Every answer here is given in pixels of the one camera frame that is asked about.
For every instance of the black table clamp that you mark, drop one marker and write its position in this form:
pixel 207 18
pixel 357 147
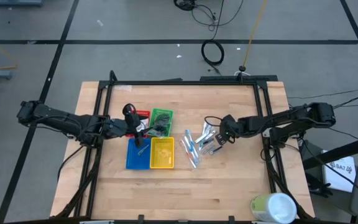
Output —
pixel 140 217
pixel 231 217

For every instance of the red toothbrush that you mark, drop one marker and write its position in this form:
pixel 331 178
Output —
pixel 188 154

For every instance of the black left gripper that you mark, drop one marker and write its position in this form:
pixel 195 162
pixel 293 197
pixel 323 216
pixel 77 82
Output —
pixel 133 119

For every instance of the red plastic basket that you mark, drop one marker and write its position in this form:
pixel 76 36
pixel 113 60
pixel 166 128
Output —
pixel 146 112

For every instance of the blue plastic basket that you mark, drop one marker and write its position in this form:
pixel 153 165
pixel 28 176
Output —
pixel 135 160

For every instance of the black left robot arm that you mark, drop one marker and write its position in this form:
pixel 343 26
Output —
pixel 61 119

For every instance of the white-lidded green wipes canister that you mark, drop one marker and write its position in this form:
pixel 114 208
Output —
pixel 275 208

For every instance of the black metal bar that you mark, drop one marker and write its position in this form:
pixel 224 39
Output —
pixel 337 153

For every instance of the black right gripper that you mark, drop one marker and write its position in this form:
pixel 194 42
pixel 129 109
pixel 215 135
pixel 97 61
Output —
pixel 230 127

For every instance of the white cardboard box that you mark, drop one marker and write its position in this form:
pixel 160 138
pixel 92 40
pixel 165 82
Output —
pixel 340 169

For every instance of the yellow plastic basket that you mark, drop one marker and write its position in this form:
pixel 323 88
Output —
pixel 162 152

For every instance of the clear tape piece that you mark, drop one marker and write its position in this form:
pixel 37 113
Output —
pixel 123 88

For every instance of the small black knob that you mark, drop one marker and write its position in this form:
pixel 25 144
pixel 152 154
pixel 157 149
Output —
pixel 242 68

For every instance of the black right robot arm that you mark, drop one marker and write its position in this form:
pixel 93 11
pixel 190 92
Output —
pixel 259 121

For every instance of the black floor device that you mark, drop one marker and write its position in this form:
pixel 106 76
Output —
pixel 183 3

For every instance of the green plastic basket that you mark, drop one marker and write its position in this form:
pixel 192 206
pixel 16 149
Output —
pixel 155 111

